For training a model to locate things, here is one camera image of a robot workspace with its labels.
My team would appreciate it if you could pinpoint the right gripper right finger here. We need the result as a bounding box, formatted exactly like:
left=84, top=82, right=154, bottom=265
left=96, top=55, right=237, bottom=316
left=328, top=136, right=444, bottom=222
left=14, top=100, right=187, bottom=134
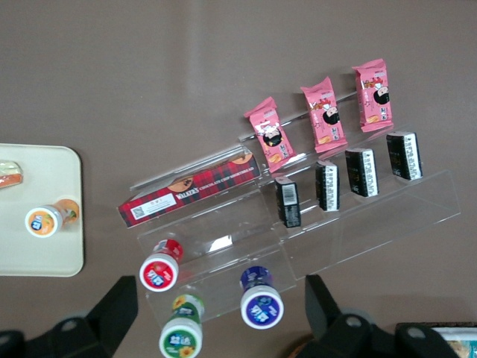
left=297, top=274, right=460, bottom=358

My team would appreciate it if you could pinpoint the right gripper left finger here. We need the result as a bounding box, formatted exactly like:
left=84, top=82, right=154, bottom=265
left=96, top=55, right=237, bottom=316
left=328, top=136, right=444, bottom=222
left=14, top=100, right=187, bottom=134
left=0, top=275, right=139, bottom=358

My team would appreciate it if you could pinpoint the plastic sandwich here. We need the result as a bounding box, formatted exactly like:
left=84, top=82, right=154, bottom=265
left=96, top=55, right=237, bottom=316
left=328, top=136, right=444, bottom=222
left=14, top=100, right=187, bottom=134
left=0, top=159, right=25, bottom=190

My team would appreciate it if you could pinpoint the beige plastic tray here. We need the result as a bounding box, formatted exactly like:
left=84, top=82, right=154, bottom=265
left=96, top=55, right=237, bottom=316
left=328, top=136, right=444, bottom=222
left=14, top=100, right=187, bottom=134
left=0, top=143, right=85, bottom=277

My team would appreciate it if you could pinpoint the white rectangular snack tray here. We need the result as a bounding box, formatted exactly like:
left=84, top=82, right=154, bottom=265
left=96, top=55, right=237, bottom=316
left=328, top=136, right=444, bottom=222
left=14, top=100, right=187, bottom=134
left=432, top=326, right=477, bottom=358

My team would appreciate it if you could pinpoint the blue lid drink bottle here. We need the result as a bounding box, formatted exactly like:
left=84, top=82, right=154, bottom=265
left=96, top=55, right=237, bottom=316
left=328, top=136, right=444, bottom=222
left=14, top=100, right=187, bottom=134
left=239, top=265, right=285, bottom=330

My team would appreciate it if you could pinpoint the red lid drink bottle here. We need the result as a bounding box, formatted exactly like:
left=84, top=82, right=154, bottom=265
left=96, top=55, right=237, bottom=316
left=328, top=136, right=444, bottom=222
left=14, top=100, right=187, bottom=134
left=139, top=238, right=185, bottom=292

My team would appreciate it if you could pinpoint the green lid drink bottle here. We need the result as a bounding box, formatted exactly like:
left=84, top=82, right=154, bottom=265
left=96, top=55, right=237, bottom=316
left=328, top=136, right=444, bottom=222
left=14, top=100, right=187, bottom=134
left=159, top=293, right=206, bottom=358

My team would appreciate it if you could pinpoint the orange lid drink bottle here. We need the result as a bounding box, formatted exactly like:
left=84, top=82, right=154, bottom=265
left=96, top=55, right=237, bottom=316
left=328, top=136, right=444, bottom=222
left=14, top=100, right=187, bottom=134
left=25, top=198, right=80, bottom=239

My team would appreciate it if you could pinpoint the small black white box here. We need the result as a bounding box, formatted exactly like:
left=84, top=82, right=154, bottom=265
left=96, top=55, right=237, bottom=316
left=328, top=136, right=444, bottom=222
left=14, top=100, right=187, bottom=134
left=344, top=148, right=380, bottom=198
left=385, top=131, right=424, bottom=182
left=274, top=176, right=303, bottom=229
left=315, top=160, right=341, bottom=213

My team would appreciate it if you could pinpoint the red tartan cookie box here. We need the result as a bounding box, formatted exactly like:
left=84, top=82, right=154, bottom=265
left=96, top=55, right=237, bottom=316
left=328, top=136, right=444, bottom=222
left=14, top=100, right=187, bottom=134
left=117, top=154, right=261, bottom=229

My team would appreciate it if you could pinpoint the pink cartoon snack packet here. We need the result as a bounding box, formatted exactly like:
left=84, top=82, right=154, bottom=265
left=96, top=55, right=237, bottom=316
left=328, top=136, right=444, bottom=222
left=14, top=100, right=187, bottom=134
left=300, top=76, right=349, bottom=154
left=244, top=95, right=297, bottom=174
left=351, top=57, right=395, bottom=134

